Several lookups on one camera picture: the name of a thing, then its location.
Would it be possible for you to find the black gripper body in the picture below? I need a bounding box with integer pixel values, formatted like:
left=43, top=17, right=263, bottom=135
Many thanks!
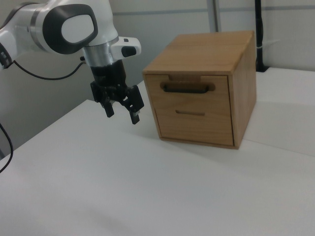
left=89, top=60, right=128, bottom=103

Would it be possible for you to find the wooden drawer with black handle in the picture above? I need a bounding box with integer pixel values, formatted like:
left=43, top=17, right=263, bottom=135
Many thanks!
left=144, top=73, right=232, bottom=115

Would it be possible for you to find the wooden drawer with slot grip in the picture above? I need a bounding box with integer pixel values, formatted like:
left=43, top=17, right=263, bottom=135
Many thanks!
left=153, top=107, right=235, bottom=146

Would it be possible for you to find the wooden drawer cabinet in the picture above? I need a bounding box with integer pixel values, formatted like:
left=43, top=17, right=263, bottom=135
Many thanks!
left=142, top=30, right=258, bottom=150

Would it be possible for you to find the black pole stand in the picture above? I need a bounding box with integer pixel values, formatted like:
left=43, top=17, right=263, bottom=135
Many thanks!
left=254, top=0, right=269, bottom=73

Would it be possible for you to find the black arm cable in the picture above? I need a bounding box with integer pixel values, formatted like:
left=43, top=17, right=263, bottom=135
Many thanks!
left=11, top=57, right=87, bottom=81

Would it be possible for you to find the grey partition post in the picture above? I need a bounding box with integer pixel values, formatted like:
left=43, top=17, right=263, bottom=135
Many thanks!
left=209, top=0, right=221, bottom=33

